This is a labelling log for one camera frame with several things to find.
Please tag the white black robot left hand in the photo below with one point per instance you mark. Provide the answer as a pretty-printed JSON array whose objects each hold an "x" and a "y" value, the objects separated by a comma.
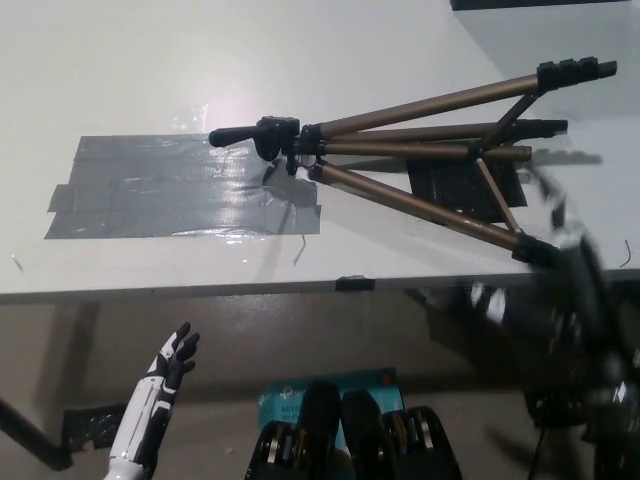
[{"x": 145, "y": 415}]

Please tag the dark panel behind table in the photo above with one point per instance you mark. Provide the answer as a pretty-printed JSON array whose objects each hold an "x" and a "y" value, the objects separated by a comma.
[{"x": 545, "y": 4}]

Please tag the grey duct tape patch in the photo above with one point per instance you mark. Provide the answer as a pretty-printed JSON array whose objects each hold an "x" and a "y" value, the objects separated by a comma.
[{"x": 165, "y": 190}]

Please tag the bronze and black camera tripod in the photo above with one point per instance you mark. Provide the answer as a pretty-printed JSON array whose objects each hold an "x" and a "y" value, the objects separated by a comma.
[{"x": 272, "y": 137}]

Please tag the black table leg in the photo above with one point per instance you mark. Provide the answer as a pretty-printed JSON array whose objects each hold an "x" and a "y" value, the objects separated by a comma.
[{"x": 30, "y": 432}]

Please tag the teal cardboard router box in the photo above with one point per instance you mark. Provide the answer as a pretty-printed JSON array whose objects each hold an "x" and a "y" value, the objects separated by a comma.
[{"x": 387, "y": 387}]

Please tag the black floor tape patch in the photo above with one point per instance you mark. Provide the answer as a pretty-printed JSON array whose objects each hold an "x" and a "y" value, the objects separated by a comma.
[
  {"x": 92, "y": 425},
  {"x": 552, "y": 407}
]

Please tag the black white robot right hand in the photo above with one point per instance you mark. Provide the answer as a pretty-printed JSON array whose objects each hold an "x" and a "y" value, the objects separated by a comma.
[{"x": 580, "y": 270}]

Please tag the small black tape strip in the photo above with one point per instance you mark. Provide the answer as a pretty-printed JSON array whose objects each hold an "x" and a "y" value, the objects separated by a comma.
[{"x": 355, "y": 283}]

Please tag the black tape patch on table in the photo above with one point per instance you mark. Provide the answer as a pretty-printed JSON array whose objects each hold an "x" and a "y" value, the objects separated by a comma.
[{"x": 450, "y": 192}]

